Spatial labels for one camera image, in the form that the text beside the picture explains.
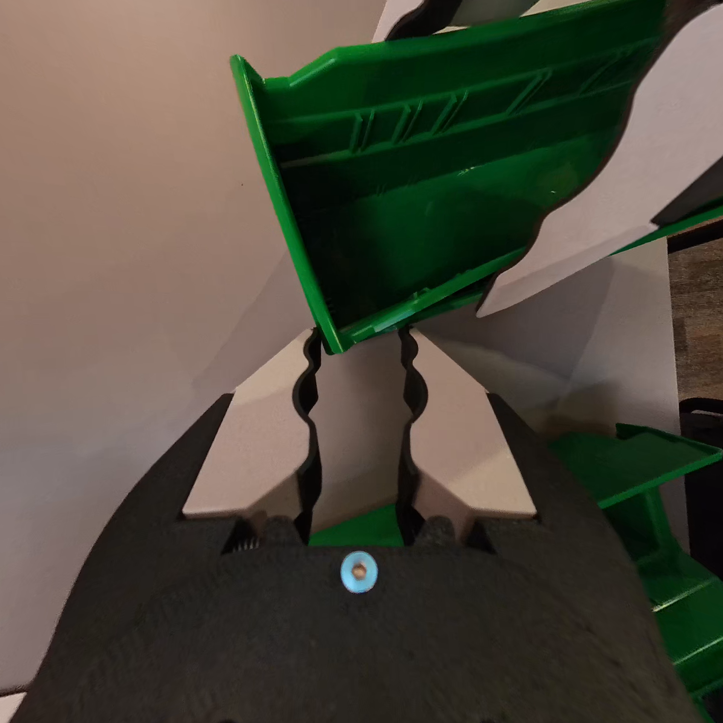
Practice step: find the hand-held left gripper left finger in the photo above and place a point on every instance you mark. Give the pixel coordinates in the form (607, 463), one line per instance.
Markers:
(254, 452)

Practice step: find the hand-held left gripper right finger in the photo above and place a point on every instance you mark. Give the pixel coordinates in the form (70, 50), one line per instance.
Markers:
(469, 452)

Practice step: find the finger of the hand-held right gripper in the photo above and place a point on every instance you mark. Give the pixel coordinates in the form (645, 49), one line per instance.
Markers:
(666, 141)
(486, 10)

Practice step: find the black bag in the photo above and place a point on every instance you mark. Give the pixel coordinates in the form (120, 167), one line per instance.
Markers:
(703, 480)

